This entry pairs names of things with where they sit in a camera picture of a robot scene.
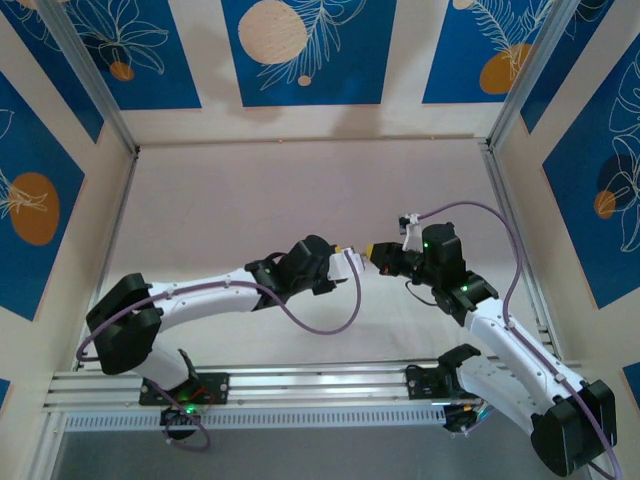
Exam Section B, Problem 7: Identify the aluminium side rail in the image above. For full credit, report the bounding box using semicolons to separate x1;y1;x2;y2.
72;149;141;372
478;142;562;361

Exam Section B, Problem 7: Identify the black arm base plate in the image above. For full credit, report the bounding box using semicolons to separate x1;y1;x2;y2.
138;372;231;406
405;364;464;401

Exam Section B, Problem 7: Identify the white slotted cable duct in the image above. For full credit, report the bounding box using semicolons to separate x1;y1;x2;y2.
63;404;447;432

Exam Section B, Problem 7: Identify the aluminium frame post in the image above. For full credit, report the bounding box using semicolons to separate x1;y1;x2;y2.
37;0;140;157
27;412;69;480
487;0;586;151

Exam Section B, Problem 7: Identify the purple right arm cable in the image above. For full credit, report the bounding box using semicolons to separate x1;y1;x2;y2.
418;200;624;480

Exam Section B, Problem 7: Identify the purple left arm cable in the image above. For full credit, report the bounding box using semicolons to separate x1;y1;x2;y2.
74;252;363;453

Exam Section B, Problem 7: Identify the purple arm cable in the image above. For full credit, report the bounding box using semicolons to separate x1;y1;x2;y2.
418;200;624;480
74;252;363;453

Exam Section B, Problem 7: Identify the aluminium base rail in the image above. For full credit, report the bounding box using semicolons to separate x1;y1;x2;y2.
42;360;596;415

